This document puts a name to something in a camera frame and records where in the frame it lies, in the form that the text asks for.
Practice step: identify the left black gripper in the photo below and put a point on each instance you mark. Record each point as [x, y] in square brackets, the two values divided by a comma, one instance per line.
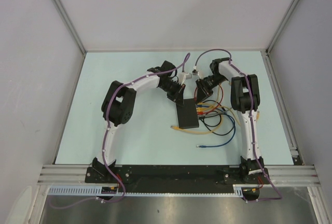
[177, 97]

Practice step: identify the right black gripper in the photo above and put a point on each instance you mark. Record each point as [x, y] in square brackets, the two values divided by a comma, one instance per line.
[202, 88]

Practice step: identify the black network switch box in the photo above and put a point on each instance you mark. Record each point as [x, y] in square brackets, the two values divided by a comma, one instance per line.
[187, 115]

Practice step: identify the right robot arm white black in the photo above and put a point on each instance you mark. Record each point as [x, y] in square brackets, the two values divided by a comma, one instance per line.
[245, 99]

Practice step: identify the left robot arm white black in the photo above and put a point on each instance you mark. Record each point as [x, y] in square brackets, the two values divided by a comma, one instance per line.
[119, 102]

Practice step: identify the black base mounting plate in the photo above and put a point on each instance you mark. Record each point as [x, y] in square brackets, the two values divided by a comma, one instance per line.
[178, 176]

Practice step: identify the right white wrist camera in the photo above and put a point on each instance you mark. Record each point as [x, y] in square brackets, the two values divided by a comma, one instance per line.
[197, 72]

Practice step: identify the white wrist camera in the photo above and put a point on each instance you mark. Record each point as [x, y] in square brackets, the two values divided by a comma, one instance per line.
[197, 72]
[183, 76]

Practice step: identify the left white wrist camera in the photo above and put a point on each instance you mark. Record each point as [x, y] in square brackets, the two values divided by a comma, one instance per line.
[183, 76]

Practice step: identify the right aluminium side rail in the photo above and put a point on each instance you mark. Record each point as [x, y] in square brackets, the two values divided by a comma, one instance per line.
[287, 126]

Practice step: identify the right aluminium corner post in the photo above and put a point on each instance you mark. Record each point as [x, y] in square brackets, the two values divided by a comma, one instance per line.
[277, 34]

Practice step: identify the aluminium corner post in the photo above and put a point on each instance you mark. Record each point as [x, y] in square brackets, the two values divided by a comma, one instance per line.
[277, 34]
[69, 25]

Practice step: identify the slotted cable duct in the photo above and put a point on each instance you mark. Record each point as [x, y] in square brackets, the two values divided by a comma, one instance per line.
[110, 191]

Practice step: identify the aluminium front rail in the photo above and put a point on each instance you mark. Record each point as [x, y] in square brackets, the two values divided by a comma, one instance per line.
[280, 175]

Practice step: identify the left aluminium corner post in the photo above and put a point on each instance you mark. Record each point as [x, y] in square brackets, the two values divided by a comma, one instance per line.
[69, 25]

